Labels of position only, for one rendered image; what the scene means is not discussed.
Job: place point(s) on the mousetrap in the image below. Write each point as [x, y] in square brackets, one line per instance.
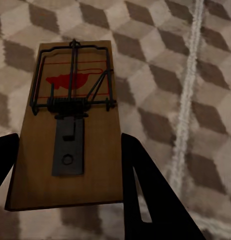
[70, 150]

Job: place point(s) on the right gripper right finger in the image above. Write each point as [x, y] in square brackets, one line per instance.
[170, 219]

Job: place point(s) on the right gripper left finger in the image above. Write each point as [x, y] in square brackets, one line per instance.
[8, 151]

